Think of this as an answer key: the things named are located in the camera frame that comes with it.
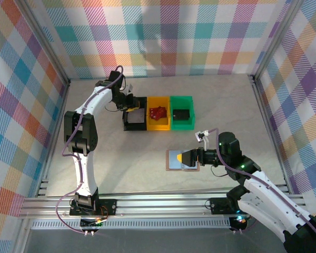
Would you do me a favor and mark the white plastic card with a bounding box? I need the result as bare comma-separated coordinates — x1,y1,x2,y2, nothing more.
127,110,145,124

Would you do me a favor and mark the tan leather card holder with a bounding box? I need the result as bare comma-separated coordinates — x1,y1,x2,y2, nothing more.
165,149,200,172

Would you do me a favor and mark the black plastic bin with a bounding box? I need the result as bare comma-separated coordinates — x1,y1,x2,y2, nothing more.
123,96,148,132

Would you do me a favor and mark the yellow plastic bin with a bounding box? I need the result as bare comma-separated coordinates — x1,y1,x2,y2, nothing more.
146,96,171,131

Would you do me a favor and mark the green plastic bin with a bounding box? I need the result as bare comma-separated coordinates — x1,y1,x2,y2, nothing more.
170,95,195,131

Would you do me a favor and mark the small circuit board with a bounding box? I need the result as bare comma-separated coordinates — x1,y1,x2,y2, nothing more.
80,216,105,229
229,215,250,230

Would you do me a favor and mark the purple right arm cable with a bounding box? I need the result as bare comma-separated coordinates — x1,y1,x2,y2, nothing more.
209,128,316,253

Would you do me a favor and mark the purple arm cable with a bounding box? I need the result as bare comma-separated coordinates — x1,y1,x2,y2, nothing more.
55,65,126,235
209,128,316,253

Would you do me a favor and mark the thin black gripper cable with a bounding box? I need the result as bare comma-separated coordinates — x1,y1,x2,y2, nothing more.
210,164,229,179
105,101,122,113

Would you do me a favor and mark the aluminium side rail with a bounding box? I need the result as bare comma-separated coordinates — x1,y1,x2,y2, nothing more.
14,80,72,253
249,75,316,253

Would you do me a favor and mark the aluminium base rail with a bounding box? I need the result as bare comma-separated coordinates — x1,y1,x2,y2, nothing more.
18,179,310,220

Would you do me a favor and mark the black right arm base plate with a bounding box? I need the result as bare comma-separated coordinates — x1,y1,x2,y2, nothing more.
209,197,259,215

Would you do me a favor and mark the slotted white cable duct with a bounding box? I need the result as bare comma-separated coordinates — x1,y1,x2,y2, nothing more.
31,220,232,230

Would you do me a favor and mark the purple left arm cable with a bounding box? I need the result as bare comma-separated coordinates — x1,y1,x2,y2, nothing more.
55,65,126,235

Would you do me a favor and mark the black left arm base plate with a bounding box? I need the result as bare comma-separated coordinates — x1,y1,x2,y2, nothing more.
69,199,119,216

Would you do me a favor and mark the aluminium corner post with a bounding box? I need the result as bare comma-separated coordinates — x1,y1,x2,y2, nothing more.
249,0,306,82
14,0,72,87

